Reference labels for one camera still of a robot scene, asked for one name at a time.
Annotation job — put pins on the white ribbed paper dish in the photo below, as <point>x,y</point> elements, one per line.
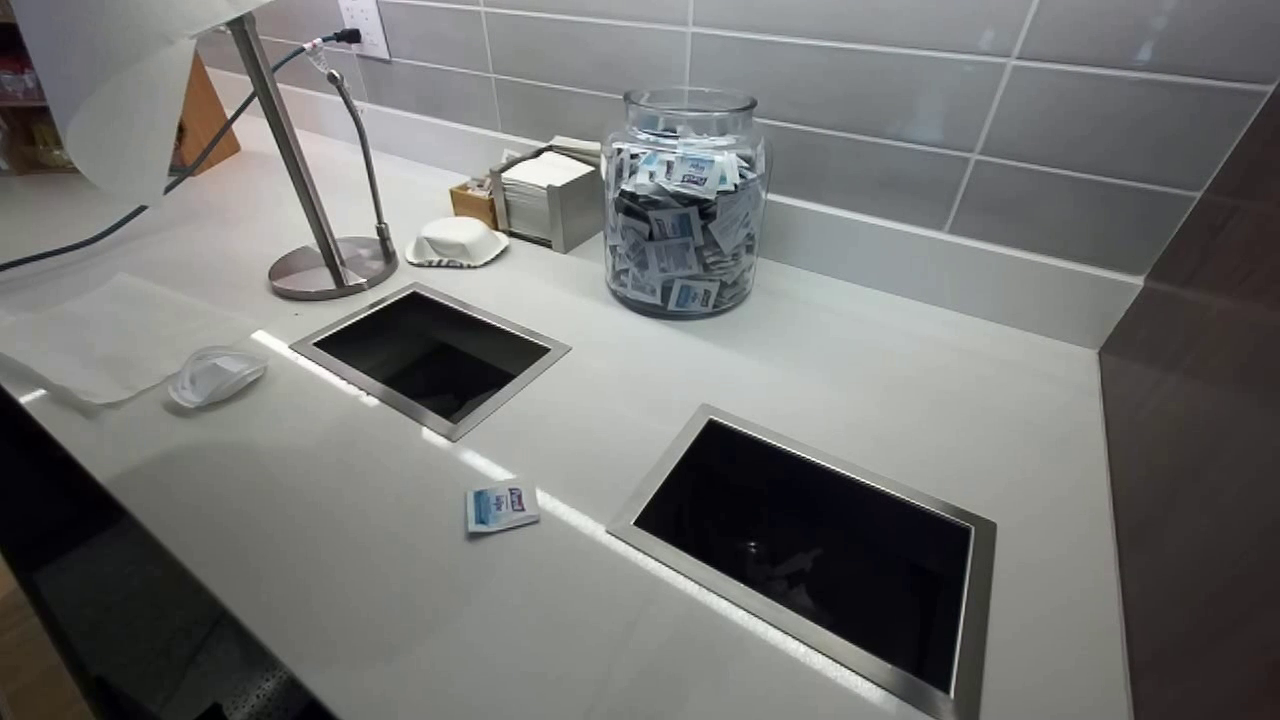
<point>458,243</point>

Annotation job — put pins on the small blue sachet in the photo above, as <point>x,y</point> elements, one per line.
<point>503,509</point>

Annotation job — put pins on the steel paper towel stand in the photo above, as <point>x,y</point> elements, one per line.
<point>285,146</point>

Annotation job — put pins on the square steel counter opening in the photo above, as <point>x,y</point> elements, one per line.
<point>815,540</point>
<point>424,352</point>

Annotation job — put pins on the flat white paper sheet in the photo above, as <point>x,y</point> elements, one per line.
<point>103,335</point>

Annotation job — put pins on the wooden sachet tray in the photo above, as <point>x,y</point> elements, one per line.
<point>471,202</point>

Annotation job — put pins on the glass jar with sachets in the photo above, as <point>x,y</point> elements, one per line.
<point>681,213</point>

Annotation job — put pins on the steel napkin dispenser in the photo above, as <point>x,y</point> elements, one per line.
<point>548,199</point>

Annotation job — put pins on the white wall outlet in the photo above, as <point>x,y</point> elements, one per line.
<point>363,24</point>

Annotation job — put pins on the brown wooden cabinet panel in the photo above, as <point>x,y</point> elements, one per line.
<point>1201,440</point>

